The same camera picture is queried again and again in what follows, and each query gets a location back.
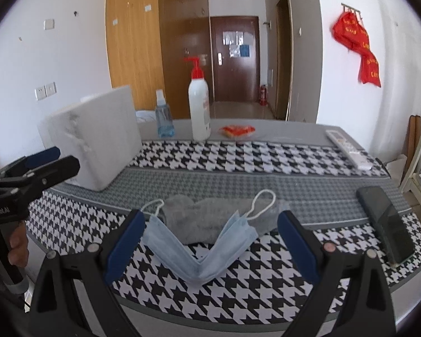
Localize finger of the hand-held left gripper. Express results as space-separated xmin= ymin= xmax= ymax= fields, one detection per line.
xmin=0 ymin=147 xmax=61 ymax=183
xmin=0 ymin=155 xmax=81 ymax=198

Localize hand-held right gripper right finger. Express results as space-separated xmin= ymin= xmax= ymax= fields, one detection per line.
xmin=277 ymin=210 xmax=397 ymax=337

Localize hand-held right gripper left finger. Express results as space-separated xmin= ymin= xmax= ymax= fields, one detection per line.
xmin=30 ymin=209 xmax=147 ymax=337

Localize white foam box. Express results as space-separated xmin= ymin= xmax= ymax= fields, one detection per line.
xmin=37 ymin=85 xmax=143 ymax=192

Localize blue face mask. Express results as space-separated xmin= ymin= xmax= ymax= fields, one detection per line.
xmin=140 ymin=190 xmax=277 ymax=283

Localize grey sock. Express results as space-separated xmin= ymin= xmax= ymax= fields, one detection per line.
xmin=160 ymin=195 xmax=290 ymax=245

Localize person's left hand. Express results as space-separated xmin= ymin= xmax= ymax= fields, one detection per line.
xmin=5 ymin=216 xmax=29 ymax=268

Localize black smartphone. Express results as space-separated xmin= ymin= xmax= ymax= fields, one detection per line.
xmin=356 ymin=186 xmax=417 ymax=266

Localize houndstooth tablecloth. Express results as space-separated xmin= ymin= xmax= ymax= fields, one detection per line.
xmin=24 ymin=117 xmax=421 ymax=324

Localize white remote control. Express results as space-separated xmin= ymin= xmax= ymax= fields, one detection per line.
xmin=325 ymin=129 xmax=373 ymax=171

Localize clear plastic spray bottle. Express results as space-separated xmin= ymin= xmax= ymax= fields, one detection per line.
xmin=155 ymin=89 xmax=175 ymax=138

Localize red snack packet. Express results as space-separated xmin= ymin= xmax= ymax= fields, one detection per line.
xmin=220 ymin=124 xmax=256 ymax=138

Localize wooden wardrobe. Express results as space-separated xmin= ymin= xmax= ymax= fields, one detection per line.
xmin=105 ymin=0 xmax=211 ymax=120

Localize wooden planks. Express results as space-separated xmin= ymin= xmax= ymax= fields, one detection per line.
xmin=405 ymin=114 xmax=421 ymax=184

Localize white pump bottle red cap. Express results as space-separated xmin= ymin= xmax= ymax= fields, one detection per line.
xmin=184 ymin=56 xmax=212 ymax=141

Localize red hanging bag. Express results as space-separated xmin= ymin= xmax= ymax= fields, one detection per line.
xmin=358 ymin=47 xmax=382 ymax=88
xmin=331 ymin=10 xmax=369 ymax=49

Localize dark brown entrance door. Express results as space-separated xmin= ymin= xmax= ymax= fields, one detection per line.
xmin=210 ymin=16 xmax=260 ymax=103

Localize white double wall socket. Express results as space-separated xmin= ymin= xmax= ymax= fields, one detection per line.
xmin=35 ymin=82 xmax=57 ymax=102

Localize wooden side door frame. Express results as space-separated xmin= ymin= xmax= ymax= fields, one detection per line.
xmin=275 ymin=0 xmax=293 ymax=122

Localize metal wall hook rack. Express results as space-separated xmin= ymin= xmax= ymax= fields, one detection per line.
xmin=340 ymin=3 xmax=364 ymax=18

